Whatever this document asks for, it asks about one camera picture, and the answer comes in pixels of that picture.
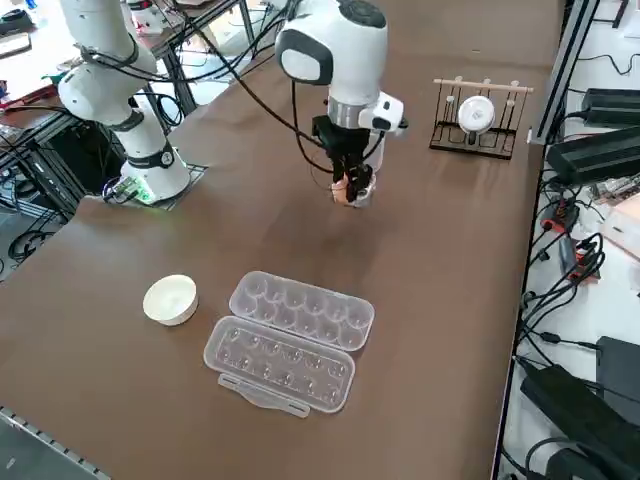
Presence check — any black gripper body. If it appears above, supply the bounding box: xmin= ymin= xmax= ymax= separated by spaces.
xmin=311 ymin=114 xmax=372 ymax=160

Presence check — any black power adapter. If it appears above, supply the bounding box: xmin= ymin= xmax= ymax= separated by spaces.
xmin=545 ymin=125 xmax=640 ymax=186
xmin=582 ymin=87 xmax=640 ymax=129
xmin=519 ymin=363 xmax=640 ymax=480

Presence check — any wooden rack rod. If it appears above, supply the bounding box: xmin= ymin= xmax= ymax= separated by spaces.
xmin=432 ymin=78 xmax=534 ymax=95

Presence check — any black wire cup rack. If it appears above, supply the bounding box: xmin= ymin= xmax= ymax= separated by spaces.
xmin=428 ymin=77 xmax=534 ymax=161

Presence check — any white bowl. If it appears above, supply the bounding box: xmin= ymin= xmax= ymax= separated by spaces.
xmin=142 ymin=273 xmax=200 ymax=327

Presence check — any black wrist cable bundle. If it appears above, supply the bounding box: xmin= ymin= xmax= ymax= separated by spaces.
xmin=179 ymin=0 xmax=351 ymax=176

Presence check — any white cup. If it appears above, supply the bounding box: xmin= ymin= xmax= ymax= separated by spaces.
xmin=457 ymin=94 xmax=496 ymax=136

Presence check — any transparent twelve-slot egg tray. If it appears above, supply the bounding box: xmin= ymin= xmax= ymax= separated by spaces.
xmin=202 ymin=270 xmax=376 ymax=417

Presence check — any red black charger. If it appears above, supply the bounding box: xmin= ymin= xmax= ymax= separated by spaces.
xmin=542 ymin=197 xmax=581 ymax=234

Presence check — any silver aluminium frame post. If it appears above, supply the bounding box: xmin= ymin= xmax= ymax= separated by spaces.
xmin=529 ymin=0 xmax=601 ymax=146

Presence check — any black box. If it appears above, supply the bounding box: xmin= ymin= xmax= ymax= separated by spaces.
xmin=596 ymin=335 xmax=640 ymax=426

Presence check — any small four-slot egg tray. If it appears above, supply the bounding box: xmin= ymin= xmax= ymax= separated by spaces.
xmin=329 ymin=137 xmax=387 ymax=210

